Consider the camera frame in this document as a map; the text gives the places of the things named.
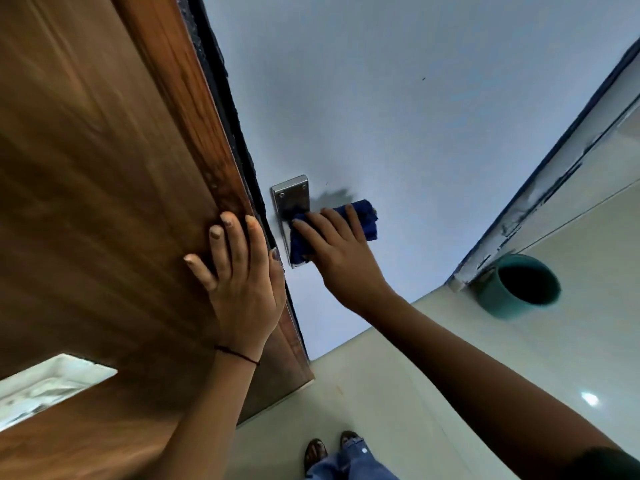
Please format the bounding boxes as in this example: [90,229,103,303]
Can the brown wooden door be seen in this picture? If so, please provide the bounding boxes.
[0,0,315,480]

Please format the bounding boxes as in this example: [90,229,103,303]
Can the person's left hand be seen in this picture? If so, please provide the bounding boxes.
[183,211,287,363]

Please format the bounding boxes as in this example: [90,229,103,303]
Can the person's right hand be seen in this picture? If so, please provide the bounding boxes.
[291,204,402,316]

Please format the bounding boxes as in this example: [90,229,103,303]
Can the blue cleaning cloth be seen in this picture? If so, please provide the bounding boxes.
[289,199,379,267]

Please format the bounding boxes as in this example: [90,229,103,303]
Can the silver metal door handle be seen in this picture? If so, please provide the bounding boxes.
[270,175,311,270]

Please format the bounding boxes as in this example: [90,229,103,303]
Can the black wrist thread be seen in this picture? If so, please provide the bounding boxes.
[214,345,260,367]

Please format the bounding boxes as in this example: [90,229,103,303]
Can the person's right forearm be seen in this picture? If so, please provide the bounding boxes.
[359,290,621,480]

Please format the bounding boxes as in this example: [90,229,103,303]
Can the blue jeans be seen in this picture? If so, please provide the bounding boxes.
[306,437,399,480]

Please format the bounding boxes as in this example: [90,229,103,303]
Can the person's left forearm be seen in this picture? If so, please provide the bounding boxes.
[145,348,261,480]

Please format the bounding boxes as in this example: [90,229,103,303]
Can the teal round bucket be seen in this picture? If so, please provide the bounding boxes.
[472,253,562,320]

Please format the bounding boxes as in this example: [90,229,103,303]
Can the white baseboard with dark edge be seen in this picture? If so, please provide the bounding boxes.
[446,39,640,291]

